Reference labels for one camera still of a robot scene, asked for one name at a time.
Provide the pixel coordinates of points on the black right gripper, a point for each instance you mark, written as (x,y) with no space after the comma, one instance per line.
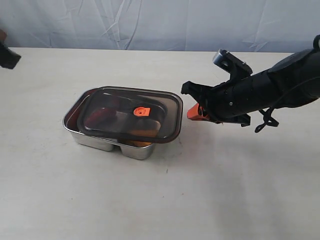
(230,101)

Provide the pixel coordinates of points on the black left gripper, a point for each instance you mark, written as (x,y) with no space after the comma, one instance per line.
(8,58)

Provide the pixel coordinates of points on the dark lid with orange seal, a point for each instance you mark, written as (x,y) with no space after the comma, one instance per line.
(135,104)

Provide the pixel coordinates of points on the yellow cheese wedge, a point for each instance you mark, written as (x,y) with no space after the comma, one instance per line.
(145,128)

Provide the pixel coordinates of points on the steel two-compartment lunch box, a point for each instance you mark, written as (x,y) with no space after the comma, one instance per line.
(106,144)

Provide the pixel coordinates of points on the red sausage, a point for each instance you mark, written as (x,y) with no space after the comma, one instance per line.
(106,112)

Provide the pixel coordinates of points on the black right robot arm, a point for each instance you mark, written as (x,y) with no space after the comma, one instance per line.
(291,83)

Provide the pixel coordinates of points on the white backdrop cloth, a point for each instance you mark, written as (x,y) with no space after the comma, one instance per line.
(162,25)

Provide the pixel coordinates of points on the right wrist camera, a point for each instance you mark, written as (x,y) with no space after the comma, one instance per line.
(237,68)

